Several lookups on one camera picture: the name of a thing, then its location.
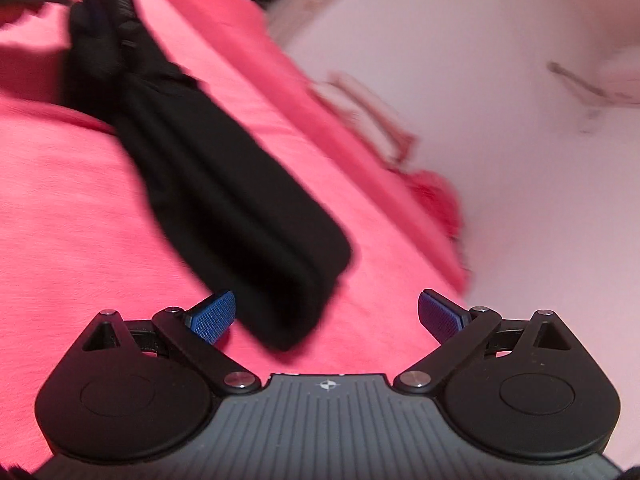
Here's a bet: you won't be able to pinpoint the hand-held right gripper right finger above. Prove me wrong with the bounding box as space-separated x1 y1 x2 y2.
393 288 572 395

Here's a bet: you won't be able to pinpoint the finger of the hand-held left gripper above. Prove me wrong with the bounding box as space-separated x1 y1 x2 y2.
66 0 124 81

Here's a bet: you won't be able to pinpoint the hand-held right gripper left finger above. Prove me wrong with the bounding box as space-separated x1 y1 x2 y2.
82 290 262 395

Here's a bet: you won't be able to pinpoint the black knit pants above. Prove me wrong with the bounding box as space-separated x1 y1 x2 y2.
62 35 354 353

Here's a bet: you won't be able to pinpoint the folded red blanket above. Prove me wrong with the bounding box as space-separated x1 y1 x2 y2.
410 167 468 246

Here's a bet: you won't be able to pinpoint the pink terry blanket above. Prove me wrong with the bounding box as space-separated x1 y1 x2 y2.
0 0 473 473

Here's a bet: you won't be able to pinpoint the pale floral curtain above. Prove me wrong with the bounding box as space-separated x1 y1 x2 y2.
267 0 386 53

